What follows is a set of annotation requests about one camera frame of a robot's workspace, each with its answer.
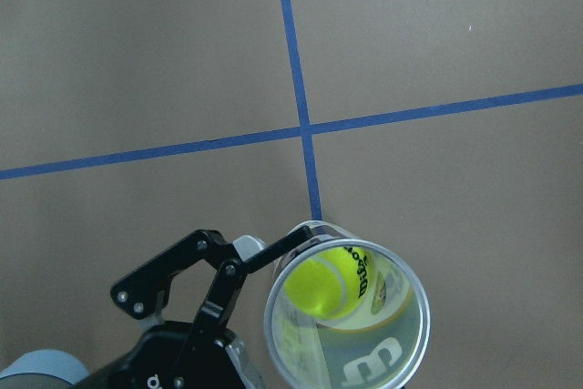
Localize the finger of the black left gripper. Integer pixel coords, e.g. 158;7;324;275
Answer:
172;224;320;389
110;230;240;321

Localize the Wilson tennis ball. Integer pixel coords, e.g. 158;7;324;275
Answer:
283;246;374;320

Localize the clear tennis ball can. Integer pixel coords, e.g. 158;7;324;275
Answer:
264;220;430;388

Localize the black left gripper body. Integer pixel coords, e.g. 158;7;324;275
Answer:
74;322;265;388

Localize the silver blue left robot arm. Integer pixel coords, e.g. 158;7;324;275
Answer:
1;225;313;388

